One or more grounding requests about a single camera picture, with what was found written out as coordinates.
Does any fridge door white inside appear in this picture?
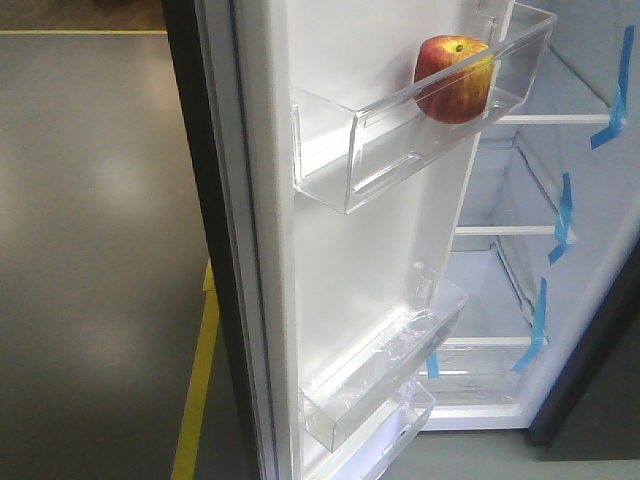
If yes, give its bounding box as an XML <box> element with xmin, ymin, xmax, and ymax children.
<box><xmin>160</xmin><ymin>0</ymin><xmax>559</xmax><ymax>480</ymax></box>

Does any red yellow apple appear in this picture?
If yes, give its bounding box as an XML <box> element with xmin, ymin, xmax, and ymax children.
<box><xmin>414</xmin><ymin>35</ymin><xmax>493</xmax><ymax>125</ymax></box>

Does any clear fridge crisper drawer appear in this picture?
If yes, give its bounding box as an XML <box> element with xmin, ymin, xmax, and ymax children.
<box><xmin>418</xmin><ymin>343</ymin><xmax>529</xmax><ymax>407</ymax></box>

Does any dark grey fridge body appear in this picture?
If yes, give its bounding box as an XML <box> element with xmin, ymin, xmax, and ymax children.
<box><xmin>424</xmin><ymin>1</ymin><xmax>639</xmax><ymax>443</ymax></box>

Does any clear upper door bin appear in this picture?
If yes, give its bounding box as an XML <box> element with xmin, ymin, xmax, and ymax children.
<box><xmin>288</xmin><ymin>1</ymin><xmax>557</xmax><ymax>214</ymax></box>

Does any clear door bin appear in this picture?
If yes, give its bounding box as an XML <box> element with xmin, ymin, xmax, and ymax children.
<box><xmin>299</xmin><ymin>263</ymin><xmax>468</xmax><ymax>452</ymax></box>
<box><xmin>301</xmin><ymin>380</ymin><xmax>436</xmax><ymax>479</ymax></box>
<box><xmin>288</xmin><ymin>1</ymin><xmax>557</xmax><ymax>214</ymax></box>

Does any clear middle door bin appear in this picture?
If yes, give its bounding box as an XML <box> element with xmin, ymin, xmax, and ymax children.
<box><xmin>299</xmin><ymin>263</ymin><xmax>468</xmax><ymax>452</ymax></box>

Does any clear lower door bin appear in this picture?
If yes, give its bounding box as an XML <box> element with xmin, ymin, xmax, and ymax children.
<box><xmin>301</xmin><ymin>380</ymin><xmax>436</xmax><ymax>479</ymax></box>

